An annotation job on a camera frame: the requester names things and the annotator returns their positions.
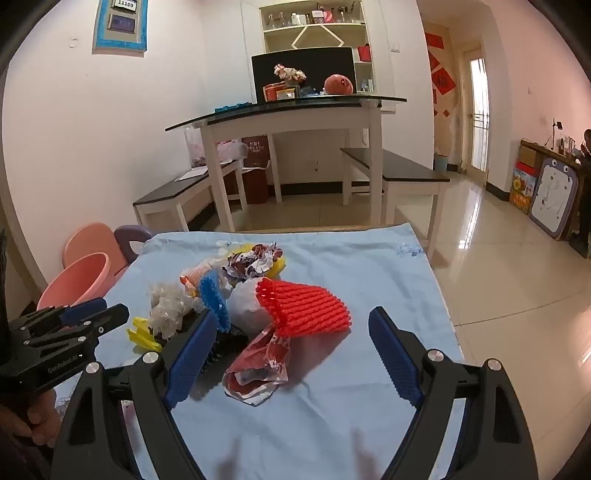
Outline blue foam fruit net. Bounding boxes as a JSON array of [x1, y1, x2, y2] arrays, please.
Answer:
[[198, 270, 232, 333]]

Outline printed wrapper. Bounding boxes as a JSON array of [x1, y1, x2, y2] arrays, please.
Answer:
[[221, 243, 284, 283]]

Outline red foam fruit net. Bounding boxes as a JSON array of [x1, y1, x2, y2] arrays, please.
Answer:
[[255, 278, 350, 337]]

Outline pink flowers in vase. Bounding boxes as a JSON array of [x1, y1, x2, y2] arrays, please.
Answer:
[[273, 64, 307, 97]]

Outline pink plastic bucket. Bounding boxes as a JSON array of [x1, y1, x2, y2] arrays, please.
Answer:
[[36, 252, 114, 311]]

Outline red white plastic wrapper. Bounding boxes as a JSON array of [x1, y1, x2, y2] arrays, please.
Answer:
[[222, 323, 291, 407]]

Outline yellow plastic bag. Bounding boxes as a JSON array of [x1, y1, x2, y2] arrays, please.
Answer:
[[127, 316, 164, 354]]

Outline purple framed drawing board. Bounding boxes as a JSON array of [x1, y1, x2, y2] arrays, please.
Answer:
[[529, 157, 579, 240]]

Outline white red plastic bag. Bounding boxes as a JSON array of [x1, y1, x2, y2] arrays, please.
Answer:
[[217, 138, 250, 162]]

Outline clear plastic wrap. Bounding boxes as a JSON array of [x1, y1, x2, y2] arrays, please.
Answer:
[[148, 282, 206, 337]]

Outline orange white plastic bag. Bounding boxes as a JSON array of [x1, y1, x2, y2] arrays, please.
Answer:
[[179, 258, 232, 296]]

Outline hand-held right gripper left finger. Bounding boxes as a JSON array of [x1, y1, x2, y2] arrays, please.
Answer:
[[51, 310, 220, 480]]

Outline blue framed wall panel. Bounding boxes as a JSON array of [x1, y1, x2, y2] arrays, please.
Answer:
[[92, 0, 151, 54]]

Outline person's left hand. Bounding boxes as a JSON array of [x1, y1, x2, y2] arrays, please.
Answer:
[[0, 390, 63, 448]]

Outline cream built-in shelf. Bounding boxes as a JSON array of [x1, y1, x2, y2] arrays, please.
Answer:
[[259, 0, 375, 93]]

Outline black foam fruit net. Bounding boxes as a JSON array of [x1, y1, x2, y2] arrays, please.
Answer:
[[198, 323, 250, 370]]

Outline colourful cardboard box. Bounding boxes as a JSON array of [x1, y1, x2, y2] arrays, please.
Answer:
[[509, 167, 539, 215]]

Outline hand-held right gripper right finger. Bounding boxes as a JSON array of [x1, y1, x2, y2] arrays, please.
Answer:
[[368, 305, 541, 480]]

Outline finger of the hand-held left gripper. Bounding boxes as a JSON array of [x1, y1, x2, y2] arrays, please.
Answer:
[[10, 298, 108, 332], [21, 303, 130, 365]]

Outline glass door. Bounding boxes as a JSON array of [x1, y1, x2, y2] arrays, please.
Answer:
[[462, 41, 490, 185]]

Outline light blue floral tablecloth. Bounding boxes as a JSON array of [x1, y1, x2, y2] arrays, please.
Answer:
[[55, 223, 465, 480]]

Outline white plastic bag ball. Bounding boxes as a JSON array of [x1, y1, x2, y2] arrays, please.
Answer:
[[228, 278, 278, 333]]

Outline clear plastic bag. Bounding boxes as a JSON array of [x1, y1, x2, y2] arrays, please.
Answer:
[[185, 127, 206, 169]]

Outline black monitor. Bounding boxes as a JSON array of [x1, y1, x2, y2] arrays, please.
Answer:
[[250, 46, 357, 103]]

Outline white glass-top table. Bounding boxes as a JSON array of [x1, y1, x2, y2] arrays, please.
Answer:
[[165, 95, 408, 232]]

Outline black-top white bench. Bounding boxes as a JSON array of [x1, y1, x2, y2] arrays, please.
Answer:
[[133, 159, 247, 232], [339, 148, 451, 252]]

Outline dark red paper bag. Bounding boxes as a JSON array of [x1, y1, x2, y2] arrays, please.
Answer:
[[242, 135, 271, 169]]

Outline pink purple child chair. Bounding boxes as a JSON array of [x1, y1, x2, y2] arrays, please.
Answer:
[[61, 222, 153, 278]]

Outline row of glassware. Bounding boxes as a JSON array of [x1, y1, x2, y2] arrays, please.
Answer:
[[265, 7, 361, 26]]

